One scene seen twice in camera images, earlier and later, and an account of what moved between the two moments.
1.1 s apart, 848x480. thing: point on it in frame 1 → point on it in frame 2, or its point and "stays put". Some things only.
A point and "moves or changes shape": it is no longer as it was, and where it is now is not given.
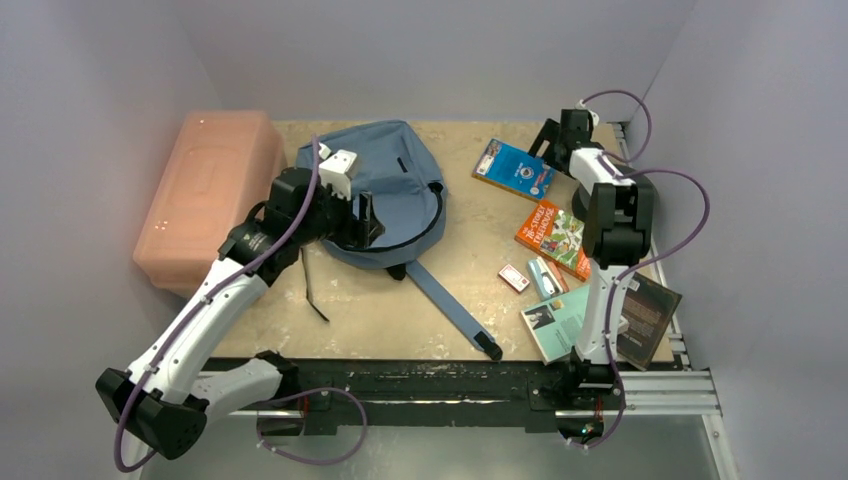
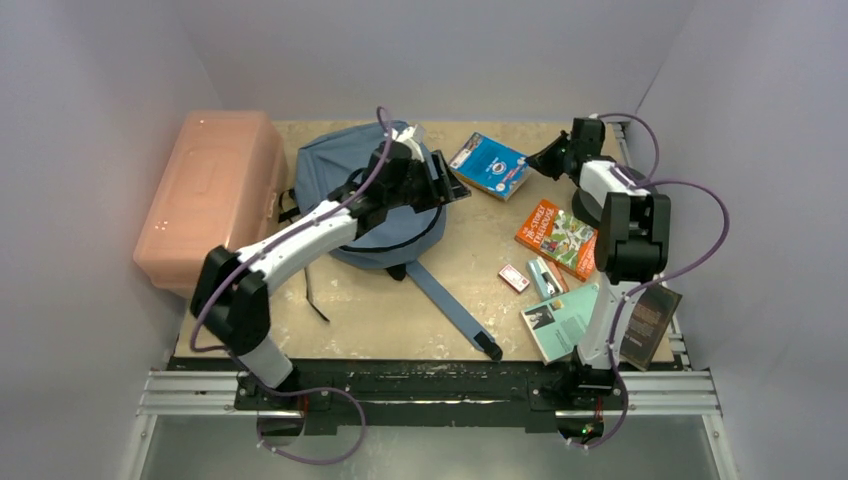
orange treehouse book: (556, 237) stays put
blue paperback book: (515, 170) moves or changes shape
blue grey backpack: (398, 167) stays put
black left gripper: (360, 231) → (444, 189)
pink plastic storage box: (221, 168) stays put
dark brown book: (650, 308) stays put
